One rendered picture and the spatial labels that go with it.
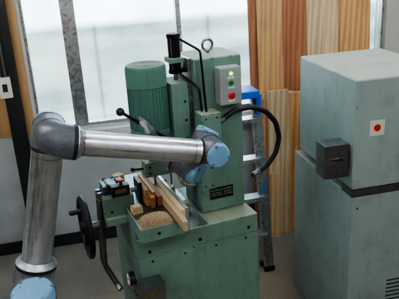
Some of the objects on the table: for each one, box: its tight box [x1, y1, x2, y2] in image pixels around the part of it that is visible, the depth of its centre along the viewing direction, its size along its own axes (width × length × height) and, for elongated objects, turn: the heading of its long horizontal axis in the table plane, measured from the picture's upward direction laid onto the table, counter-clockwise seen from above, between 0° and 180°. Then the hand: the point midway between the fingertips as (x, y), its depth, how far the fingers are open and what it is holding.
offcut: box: [130, 203, 143, 215], centre depth 234 cm, size 4×4×3 cm
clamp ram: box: [129, 176, 143, 201], centre depth 246 cm, size 9×8×9 cm
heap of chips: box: [136, 211, 175, 230], centre depth 226 cm, size 9×14×4 cm, turn 120°
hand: (130, 132), depth 225 cm, fingers closed on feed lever, 14 cm apart
